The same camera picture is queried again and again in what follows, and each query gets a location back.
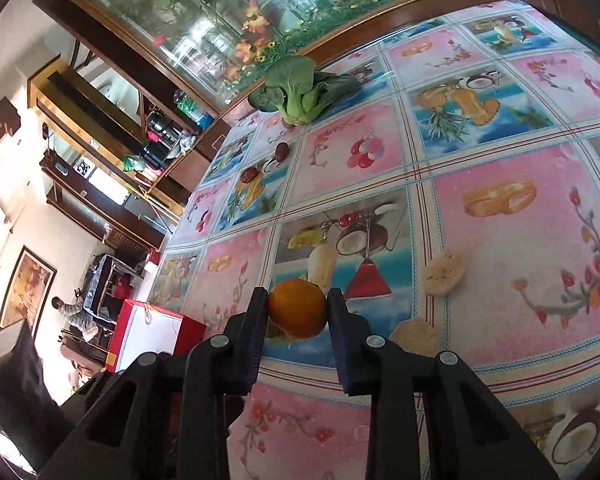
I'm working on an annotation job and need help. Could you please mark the green rimmed table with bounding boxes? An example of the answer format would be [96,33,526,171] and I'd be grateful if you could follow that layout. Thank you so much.
[525,0,600,68]

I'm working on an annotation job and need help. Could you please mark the black pot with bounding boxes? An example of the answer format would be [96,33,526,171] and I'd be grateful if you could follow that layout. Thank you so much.
[139,141,173,171]

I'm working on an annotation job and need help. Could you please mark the beige round cracker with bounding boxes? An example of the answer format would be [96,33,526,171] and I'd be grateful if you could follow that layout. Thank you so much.
[389,317,441,358]
[422,252,466,297]

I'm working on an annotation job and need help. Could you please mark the black kettle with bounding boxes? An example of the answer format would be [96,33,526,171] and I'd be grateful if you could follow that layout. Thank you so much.
[145,110,181,143]

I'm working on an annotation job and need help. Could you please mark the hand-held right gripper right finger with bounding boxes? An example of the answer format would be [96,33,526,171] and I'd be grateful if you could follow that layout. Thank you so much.
[326,287,561,480]

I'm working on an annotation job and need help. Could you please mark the framed wall picture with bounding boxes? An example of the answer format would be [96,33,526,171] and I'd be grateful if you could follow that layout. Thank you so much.
[0,246,58,331]

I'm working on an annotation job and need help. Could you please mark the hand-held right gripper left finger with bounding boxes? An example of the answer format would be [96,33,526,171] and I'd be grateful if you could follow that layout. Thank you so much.
[37,286,270,480]

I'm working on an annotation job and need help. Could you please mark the brown sofa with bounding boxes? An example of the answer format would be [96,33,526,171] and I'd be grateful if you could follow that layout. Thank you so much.
[60,327,111,376]

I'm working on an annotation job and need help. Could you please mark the wooden cabinet floral glass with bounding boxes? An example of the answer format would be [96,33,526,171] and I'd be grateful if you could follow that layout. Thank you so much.
[32,0,600,201]

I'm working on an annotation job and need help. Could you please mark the wooden shelving unit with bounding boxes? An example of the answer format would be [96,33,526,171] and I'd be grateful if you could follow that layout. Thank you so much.
[27,57,191,251]

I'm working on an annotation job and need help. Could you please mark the orange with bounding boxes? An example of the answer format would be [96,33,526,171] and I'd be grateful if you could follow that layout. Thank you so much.
[267,279,328,339]

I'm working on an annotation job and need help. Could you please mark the dark folding bed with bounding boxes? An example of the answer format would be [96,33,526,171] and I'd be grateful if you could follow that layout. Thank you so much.
[77,254,146,321]

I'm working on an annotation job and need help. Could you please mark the dark cloth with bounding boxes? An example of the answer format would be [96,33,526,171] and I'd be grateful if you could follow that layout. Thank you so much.
[0,320,76,461]

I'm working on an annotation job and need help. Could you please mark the green bok choy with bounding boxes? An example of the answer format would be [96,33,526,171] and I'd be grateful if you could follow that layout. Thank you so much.
[247,55,363,127]

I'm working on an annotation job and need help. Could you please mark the green water bottle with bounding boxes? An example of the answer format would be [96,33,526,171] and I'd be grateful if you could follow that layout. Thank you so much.
[174,90,215,128]

